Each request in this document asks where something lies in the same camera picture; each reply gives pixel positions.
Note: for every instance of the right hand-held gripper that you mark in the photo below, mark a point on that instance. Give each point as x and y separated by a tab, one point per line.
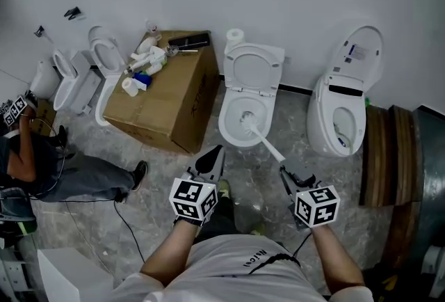
318	206

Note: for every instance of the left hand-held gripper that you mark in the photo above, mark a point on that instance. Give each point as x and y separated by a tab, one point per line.
193	199

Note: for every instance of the white toilet brush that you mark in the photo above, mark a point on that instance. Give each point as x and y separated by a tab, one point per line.
257	135

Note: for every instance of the white toilet with raised lid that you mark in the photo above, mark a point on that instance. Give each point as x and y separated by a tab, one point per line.
250	64

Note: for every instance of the person's left forearm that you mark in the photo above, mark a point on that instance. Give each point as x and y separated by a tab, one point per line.
170	255

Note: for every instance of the person's right forearm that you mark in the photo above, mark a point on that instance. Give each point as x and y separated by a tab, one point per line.
339	259

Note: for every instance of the white smart toilet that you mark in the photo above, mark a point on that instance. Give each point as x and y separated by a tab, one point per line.
327	119

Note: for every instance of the white toilet paper roll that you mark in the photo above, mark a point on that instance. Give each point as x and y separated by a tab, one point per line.
235	36
130	86

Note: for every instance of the white toilet with grey tank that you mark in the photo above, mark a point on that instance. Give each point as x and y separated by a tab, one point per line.
69	92

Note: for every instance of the white toilet with oval seat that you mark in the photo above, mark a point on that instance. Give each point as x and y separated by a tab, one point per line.
104	50

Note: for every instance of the person's left shoe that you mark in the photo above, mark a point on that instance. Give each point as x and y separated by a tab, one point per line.
223	186

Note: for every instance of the person's shoe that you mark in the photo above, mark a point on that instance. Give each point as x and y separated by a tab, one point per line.
223	186
258	229

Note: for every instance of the person's dark trousers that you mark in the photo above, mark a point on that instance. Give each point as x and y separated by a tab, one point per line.
222	217

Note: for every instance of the person's right shoe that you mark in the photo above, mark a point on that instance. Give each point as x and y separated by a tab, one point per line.
258	229

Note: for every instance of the person's white shirt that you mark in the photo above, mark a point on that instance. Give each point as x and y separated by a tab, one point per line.
222	269

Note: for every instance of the large cardboard box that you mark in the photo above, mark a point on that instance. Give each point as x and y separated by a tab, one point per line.
167	102

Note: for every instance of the blue cloth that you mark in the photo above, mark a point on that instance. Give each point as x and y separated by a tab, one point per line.
142	78

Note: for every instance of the white flat box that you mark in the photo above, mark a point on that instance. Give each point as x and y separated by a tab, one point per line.
69	272

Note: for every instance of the clear glass cup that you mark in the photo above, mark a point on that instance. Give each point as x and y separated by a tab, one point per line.
172	50

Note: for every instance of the pile of white cleaning bottles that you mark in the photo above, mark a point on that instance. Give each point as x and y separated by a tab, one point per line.
149	53

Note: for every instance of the black rectangular tray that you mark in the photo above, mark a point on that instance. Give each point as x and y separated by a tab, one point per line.
189	39

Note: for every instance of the small cardboard box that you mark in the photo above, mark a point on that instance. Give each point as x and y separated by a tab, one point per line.
43	116

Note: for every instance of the white plastic rack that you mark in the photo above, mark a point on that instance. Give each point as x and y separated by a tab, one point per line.
14	276

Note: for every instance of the grey metal duct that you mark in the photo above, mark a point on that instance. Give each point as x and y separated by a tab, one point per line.
432	172

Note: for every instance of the black wall bracket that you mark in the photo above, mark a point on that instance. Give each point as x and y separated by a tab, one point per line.
40	31
73	13

